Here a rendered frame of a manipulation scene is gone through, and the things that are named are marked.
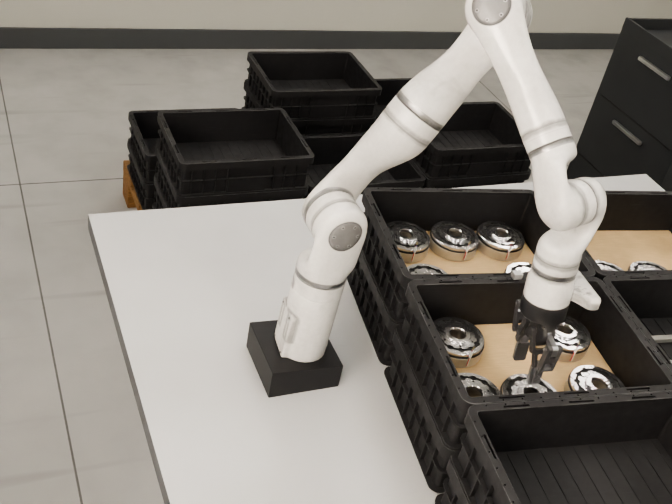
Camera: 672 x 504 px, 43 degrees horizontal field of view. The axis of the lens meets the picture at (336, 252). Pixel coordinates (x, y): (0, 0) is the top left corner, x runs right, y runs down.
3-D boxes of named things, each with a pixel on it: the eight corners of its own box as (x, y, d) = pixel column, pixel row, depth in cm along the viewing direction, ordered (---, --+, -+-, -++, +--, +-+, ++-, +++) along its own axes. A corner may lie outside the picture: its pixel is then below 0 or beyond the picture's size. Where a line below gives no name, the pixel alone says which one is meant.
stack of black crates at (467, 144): (405, 265, 292) (437, 150, 266) (370, 214, 314) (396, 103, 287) (504, 254, 308) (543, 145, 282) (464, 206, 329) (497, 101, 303)
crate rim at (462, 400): (460, 415, 133) (464, 404, 131) (402, 290, 155) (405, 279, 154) (678, 400, 144) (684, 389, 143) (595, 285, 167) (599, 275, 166)
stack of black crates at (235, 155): (170, 291, 261) (180, 164, 234) (149, 233, 282) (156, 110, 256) (294, 278, 276) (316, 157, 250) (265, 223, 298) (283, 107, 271)
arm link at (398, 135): (422, 110, 145) (449, 138, 139) (324, 228, 154) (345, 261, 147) (386, 85, 140) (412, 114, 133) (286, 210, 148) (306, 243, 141)
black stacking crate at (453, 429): (445, 455, 138) (463, 406, 132) (392, 330, 161) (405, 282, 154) (655, 437, 150) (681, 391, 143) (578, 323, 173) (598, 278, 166)
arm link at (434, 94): (504, -22, 137) (403, 103, 145) (491, -37, 129) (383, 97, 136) (548, 14, 135) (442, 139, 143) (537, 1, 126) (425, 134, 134)
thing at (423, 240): (390, 252, 173) (391, 250, 172) (375, 223, 180) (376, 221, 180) (436, 251, 176) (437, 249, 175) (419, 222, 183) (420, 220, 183)
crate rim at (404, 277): (402, 289, 155) (405, 279, 154) (359, 196, 178) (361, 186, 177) (595, 285, 167) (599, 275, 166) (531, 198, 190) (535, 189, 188)
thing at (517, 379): (511, 419, 141) (512, 416, 141) (494, 375, 149) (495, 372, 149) (568, 420, 143) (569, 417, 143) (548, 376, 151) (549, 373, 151)
